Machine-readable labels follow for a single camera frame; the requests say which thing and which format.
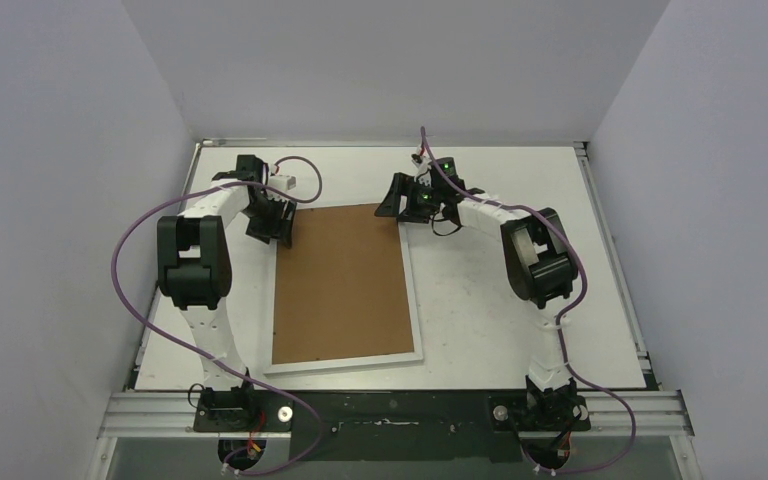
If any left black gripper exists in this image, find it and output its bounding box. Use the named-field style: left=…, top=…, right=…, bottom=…
left=243, top=195, right=297, bottom=249

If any white picture frame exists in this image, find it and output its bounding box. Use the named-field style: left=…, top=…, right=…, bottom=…
left=263, top=202, right=425, bottom=378

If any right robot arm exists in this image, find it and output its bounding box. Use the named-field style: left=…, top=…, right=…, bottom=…
left=375, top=154, right=590, bottom=434

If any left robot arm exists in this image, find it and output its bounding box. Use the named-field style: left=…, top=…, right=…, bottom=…
left=157, top=155, right=297, bottom=431

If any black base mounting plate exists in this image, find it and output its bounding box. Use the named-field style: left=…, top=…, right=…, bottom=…
left=191, top=389, right=591, bottom=470

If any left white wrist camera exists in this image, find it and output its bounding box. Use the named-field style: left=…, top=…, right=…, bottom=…
left=268, top=174, right=297, bottom=193

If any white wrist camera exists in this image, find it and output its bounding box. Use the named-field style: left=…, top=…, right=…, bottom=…
left=268, top=174, right=297, bottom=193
left=414, top=158, right=432, bottom=187

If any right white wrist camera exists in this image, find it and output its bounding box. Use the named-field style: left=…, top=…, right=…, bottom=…
left=414, top=158, right=432, bottom=187

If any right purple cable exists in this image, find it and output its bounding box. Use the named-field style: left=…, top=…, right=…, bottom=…
left=419, top=127, right=638, bottom=478

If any purple cable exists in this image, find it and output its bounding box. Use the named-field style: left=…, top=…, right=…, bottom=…
left=110, top=156, right=326, bottom=478
left=419, top=127, right=638, bottom=478

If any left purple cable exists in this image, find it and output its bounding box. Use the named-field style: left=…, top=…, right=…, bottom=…
left=110, top=156, right=326, bottom=478

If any aluminium rail front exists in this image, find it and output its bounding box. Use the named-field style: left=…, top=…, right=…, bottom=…
left=98, top=391, right=694, bottom=439

